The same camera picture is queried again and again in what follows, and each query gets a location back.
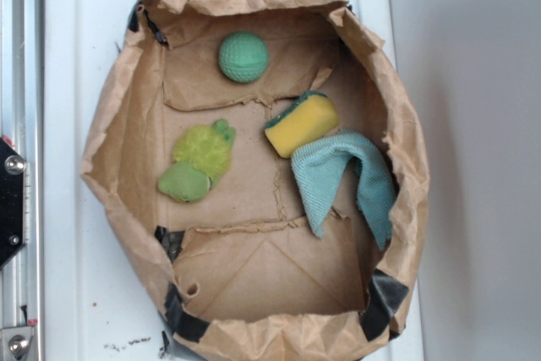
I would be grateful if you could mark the aluminium frame rail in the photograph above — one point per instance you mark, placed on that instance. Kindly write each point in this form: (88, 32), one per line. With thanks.
(22, 309)

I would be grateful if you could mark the light blue microfiber cloth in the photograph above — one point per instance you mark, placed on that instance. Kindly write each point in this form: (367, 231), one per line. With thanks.
(318, 168)

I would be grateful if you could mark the green dimpled ball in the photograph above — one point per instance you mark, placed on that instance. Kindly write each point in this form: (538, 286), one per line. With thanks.
(243, 57)

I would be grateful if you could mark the yellow green sponge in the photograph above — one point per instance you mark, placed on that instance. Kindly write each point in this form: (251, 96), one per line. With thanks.
(310, 117)

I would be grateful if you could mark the brown paper bag bin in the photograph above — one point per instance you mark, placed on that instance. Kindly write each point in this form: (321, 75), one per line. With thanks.
(239, 275)

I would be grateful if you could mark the white plastic tray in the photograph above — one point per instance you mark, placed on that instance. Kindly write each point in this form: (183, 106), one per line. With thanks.
(95, 306)

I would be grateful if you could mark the black mounting bracket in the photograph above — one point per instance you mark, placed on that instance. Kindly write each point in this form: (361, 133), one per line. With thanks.
(12, 201)

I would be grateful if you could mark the green plush frog toy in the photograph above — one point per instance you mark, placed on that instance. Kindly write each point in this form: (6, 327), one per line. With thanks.
(200, 157)

